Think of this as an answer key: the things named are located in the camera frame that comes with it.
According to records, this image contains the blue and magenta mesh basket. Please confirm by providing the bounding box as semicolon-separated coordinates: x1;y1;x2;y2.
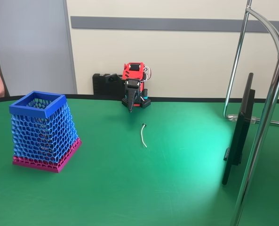
9;91;82;174

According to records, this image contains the black perforated base block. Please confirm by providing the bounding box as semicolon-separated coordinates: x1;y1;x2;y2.
121;96;152;109

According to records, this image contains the black plastic tool case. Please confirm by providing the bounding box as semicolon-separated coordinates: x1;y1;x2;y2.
92;73;126;96

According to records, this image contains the green cloth with black border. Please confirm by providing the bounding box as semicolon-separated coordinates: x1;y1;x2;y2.
0;94;279;226

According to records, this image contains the chrome tube stand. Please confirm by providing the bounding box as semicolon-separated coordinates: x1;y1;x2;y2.
223;0;279;226

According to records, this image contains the white red wrist cable loop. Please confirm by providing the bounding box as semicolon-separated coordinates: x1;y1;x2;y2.
143;66;153;82

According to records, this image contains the grey wall rail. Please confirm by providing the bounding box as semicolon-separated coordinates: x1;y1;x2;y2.
70;16;279;33

